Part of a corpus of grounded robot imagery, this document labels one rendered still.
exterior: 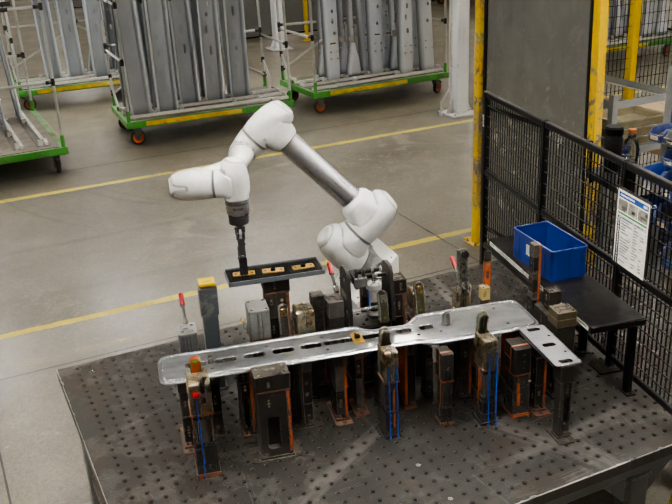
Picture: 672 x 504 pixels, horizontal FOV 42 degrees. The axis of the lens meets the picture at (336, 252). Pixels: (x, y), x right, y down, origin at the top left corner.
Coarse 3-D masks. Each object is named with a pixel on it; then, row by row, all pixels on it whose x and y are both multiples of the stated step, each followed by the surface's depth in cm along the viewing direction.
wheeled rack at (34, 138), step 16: (16, 16) 966; (48, 48) 820; (48, 64) 825; (48, 80) 830; (32, 112) 998; (0, 128) 929; (16, 128) 929; (32, 128) 912; (48, 128) 926; (0, 144) 871; (16, 144) 846; (32, 144) 866; (48, 144) 859; (64, 144) 854; (0, 160) 830; (16, 160) 837
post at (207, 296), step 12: (204, 288) 328; (216, 288) 329; (204, 300) 329; (216, 300) 330; (204, 312) 331; (216, 312) 332; (204, 324) 333; (216, 324) 335; (204, 336) 339; (216, 336) 336; (216, 360) 340
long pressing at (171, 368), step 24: (432, 312) 332; (456, 312) 332; (504, 312) 330; (528, 312) 330; (288, 336) 319; (312, 336) 319; (336, 336) 318; (408, 336) 316; (432, 336) 315; (456, 336) 315; (168, 360) 308; (240, 360) 305; (264, 360) 305; (288, 360) 304; (312, 360) 304; (168, 384) 294
